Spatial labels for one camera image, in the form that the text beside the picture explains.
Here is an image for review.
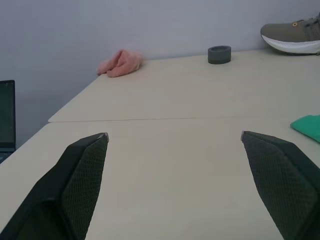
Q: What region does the dark laptop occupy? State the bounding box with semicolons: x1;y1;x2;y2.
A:
0;79;17;165

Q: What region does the dark grey round holder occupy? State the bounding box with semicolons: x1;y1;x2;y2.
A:
207;45;232;66

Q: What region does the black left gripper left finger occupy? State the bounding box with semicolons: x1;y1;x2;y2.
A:
0;132;110;240

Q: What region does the taupe sneaker with white sole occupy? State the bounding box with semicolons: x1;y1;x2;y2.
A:
259;11;320;57

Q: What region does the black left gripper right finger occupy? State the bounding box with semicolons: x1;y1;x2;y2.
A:
240;130;320;240

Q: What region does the teal green garment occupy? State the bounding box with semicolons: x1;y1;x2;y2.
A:
289;114;320;144

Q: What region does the pink fluffy cloth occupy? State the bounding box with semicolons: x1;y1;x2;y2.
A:
96;49;144;78

